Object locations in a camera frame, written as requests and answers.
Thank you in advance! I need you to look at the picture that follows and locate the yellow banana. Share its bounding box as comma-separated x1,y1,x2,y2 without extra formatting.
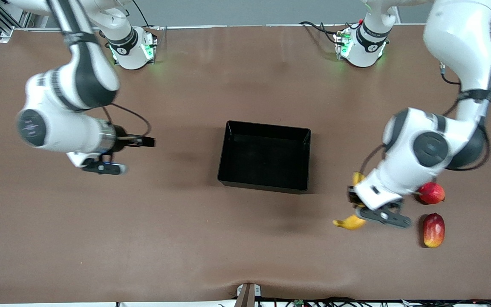
333,172,367,231

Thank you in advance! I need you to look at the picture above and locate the red yellow mango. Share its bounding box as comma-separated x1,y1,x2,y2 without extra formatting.
423,213,445,248

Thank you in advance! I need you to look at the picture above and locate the black left arm base cable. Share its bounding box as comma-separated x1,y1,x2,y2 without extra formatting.
299,20,341,44

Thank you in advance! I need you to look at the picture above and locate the black arm base cable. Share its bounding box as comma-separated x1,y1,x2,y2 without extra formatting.
131,0,162,31
299,20,341,44

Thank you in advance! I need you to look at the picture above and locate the black right arm base cable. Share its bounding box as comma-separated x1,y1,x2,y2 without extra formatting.
131,0,162,31

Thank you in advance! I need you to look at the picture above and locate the metal bracket at table edge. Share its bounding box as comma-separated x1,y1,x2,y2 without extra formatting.
234,283,262,307

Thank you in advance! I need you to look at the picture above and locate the black rectangular plastic box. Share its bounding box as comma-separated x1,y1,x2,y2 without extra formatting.
218,120,312,194

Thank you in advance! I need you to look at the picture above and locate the round red peach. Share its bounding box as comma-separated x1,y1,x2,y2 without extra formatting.
416,182,445,205

